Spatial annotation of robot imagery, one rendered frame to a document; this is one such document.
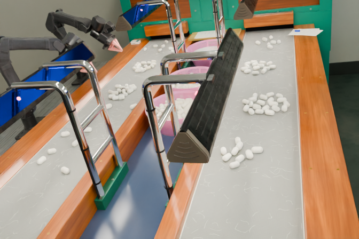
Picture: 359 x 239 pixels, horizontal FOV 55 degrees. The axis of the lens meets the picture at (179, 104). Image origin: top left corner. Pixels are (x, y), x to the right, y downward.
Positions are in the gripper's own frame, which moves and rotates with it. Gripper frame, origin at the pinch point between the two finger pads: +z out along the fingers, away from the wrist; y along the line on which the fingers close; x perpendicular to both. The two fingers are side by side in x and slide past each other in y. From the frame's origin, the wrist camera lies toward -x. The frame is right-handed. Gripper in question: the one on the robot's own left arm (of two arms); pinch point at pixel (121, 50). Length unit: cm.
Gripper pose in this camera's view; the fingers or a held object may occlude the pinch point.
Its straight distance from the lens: 205.3
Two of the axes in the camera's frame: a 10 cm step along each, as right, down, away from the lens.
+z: 8.3, 5.6, 0.6
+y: 2.6, -4.8, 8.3
